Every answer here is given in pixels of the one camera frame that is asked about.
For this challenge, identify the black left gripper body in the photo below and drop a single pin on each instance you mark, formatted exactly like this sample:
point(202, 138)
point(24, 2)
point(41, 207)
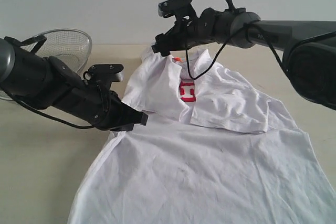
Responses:
point(93, 105)

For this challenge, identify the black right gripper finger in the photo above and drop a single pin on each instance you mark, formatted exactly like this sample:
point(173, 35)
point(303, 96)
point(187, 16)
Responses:
point(163, 49)
point(164, 42)

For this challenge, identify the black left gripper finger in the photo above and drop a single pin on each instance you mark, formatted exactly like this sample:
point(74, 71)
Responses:
point(130, 116)
point(124, 128)

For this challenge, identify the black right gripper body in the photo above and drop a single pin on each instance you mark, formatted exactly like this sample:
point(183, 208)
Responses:
point(184, 34)

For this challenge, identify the white t-shirt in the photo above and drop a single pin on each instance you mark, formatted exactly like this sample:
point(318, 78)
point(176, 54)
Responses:
point(214, 150)

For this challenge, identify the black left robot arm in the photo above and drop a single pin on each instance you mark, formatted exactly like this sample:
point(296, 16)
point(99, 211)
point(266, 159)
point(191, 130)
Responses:
point(37, 83)

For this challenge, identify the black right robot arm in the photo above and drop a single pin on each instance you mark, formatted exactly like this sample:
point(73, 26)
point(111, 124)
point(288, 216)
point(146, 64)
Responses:
point(308, 59)

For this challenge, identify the orange shirt tag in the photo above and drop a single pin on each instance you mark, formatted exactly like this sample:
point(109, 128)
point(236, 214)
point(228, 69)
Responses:
point(177, 59)

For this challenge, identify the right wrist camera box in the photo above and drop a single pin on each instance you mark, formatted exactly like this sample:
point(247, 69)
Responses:
point(182, 10)

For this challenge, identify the metal wire mesh basket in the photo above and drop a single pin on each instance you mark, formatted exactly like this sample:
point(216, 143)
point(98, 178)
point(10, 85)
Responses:
point(71, 46)

